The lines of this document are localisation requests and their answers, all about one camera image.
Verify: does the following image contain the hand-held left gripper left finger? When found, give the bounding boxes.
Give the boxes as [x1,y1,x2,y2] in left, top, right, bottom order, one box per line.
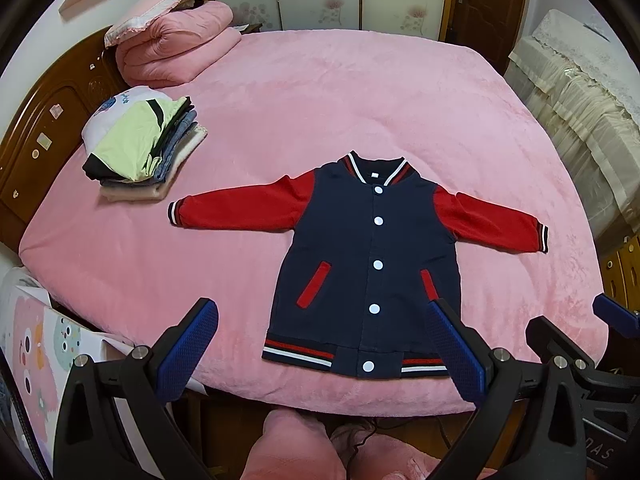
[52,297,221,480]

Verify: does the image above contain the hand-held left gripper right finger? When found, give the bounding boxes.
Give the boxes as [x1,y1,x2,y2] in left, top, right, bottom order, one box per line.
[426,298,590,480]

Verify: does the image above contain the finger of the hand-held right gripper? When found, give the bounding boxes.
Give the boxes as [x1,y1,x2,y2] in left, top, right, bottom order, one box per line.
[525,315,603,378]
[592,292,640,338]

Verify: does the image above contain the navy and red baseball jacket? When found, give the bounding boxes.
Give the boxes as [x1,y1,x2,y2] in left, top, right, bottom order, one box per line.
[167,150,550,380]

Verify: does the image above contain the person's right leg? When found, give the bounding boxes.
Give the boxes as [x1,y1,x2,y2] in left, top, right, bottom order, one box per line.
[345,432,498,480]

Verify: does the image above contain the beige folded garment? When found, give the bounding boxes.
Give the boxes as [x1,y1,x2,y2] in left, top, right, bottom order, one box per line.
[100,122,208,203]

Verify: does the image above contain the folded blue jeans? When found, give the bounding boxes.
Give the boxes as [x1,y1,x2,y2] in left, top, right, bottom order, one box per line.
[100,107,201,186]

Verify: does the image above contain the light green folded garment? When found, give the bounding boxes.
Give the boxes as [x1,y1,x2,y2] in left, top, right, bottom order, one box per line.
[82,98,188,182]

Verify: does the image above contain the cream lace covered furniture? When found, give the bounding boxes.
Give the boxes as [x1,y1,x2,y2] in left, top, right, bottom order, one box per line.
[502,8,640,241]

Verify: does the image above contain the white printed folded garment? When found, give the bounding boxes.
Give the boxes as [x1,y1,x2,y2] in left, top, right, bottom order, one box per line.
[81,86,171,156]

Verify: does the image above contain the pink fleece bed blanket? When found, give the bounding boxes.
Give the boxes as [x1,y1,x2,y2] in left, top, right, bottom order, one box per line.
[19,29,610,418]

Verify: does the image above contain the carved wooden headboard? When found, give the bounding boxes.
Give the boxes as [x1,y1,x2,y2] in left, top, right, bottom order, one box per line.
[0,25,126,253]

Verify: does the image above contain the folded pink quilt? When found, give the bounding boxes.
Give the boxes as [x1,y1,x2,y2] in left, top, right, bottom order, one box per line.
[115,0,242,88]

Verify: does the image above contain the pink frilled pillow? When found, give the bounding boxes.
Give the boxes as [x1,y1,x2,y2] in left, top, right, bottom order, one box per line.
[104,0,220,50]

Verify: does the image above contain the wooden cabinet with handles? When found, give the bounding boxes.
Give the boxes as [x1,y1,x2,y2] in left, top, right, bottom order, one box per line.
[597,232,640,313]

